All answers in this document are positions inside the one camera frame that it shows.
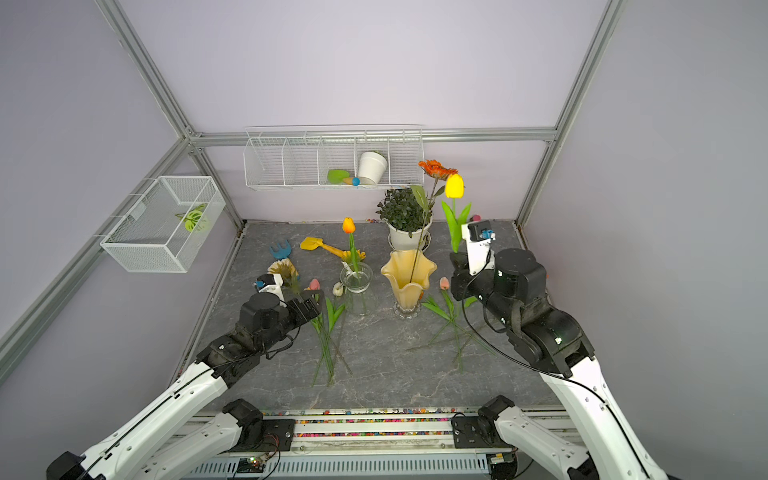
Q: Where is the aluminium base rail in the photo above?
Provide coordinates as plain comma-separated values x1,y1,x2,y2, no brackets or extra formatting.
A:
110,407,631,480

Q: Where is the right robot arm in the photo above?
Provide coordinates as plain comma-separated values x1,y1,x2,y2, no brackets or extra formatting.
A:
450,248,668,479

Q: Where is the aluminium frame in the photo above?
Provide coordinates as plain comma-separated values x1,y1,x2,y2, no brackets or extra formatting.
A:
1,1,626,380

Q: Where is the white empty pot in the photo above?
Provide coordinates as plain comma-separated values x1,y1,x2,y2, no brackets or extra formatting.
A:
357,151,388,185

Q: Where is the long white wire basket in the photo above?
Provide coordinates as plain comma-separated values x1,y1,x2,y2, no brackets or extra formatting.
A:
243,124,425,190

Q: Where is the small white wire basket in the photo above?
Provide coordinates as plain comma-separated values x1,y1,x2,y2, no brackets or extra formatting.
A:
100,175,226,274

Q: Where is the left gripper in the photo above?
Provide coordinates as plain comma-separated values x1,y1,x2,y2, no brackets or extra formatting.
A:
258,289,324,354

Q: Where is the yellow toy shovel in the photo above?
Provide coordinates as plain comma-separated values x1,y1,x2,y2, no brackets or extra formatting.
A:
300,237,348,260

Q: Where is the white tulip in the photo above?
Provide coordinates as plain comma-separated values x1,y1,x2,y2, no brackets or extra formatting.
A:
311,281,346,385

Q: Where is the pink tulip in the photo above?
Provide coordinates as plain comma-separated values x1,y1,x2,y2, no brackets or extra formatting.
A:
423,277,477,373
307,277,352,385

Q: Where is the pink tulip right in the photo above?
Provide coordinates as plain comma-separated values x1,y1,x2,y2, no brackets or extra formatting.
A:
423,277,477,373

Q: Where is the blue toy rake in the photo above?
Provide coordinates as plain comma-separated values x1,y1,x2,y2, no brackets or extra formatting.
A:
269,240,292,261

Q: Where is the yellow fluted vase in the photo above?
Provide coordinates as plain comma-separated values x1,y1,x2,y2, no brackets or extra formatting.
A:
380,249,437,319

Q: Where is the clear glass vase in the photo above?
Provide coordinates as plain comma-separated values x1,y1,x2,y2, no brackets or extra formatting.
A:
340,263,373,317

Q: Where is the pink tulip left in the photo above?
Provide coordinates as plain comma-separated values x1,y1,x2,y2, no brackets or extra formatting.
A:
307,277,352,385

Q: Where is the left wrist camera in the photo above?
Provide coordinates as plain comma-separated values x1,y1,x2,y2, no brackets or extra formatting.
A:
254,273,285,302

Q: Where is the yellow sunflower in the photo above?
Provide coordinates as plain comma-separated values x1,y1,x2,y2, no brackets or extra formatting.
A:
342,250,366,271

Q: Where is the orange tulip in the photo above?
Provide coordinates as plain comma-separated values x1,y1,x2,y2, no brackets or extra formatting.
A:
342,217,361,293

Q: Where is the cream gerbera flower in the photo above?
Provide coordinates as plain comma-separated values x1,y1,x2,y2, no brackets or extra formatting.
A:
268,258,300,294

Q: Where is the orange gerbera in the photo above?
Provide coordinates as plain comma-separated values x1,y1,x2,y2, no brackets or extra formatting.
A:
407,158,460,286

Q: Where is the green toy shovel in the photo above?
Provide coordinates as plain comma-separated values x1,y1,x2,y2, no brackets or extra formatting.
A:
327,169,361,186

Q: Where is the potted green plant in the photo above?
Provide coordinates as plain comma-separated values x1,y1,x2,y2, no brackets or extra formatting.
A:
376,188,432,250

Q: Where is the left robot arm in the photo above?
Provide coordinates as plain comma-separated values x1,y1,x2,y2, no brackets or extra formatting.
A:
46,290,326,479

